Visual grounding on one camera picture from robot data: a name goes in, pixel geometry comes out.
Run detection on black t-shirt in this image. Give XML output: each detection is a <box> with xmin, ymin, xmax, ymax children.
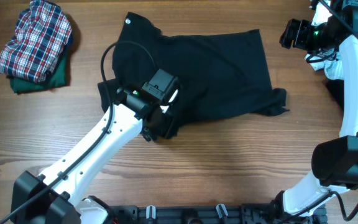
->
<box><xmin>98</xmin><ymin>12</ymin><xmax>287</xmax><ymax>130</ymax></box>

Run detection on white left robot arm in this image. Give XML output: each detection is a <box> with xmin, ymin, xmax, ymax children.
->
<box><xmin>1</xmin><ymin>75</ymin><xmax>179</xmax><ymax>223</ymax></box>

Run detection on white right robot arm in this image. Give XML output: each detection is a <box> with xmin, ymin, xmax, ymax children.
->
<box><xmin>272</xmin><ymin>1</ymin><xmax>358</xmax><ymax>222</ymax></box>

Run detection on light blue striped shirt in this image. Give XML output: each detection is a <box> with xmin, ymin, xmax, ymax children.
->
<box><xmin>311</xmin><ymin>56</ymin><xmax>344</xmax><ymax>80</ymax></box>

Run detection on dark navy garment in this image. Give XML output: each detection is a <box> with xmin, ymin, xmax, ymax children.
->
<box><xmin>326</xmin><ymin>80</ymin><xmax>344</xmax><ymax>110</ymax></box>

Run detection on green folded garment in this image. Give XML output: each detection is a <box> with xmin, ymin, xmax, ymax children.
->
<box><xmin>9</xmin><ymin>45</ymin><xmax>71</xmax><ymax>94</ymax></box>

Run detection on plaid folded shirt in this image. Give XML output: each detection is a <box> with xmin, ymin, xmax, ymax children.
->
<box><xmin>0</xmin><ymin>1</ymin><xmax>72</xmax><ymax>83</ymax></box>

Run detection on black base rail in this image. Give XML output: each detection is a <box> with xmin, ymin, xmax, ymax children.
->
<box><xmin>107</xmin><ymin>204</ymin><xmax>328</xmax><ymax>224</ymax></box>

